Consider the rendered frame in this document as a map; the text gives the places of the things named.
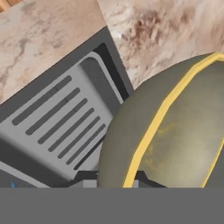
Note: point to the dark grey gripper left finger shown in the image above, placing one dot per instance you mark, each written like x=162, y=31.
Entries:
x=84, y=180

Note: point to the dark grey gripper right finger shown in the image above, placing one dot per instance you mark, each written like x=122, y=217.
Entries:
x=143, y=181

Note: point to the olive bowl with yellow rim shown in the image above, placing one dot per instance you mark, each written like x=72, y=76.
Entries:
x=175, y=128

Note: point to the grey steel sink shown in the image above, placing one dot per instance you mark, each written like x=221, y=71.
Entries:
x=58, y=116

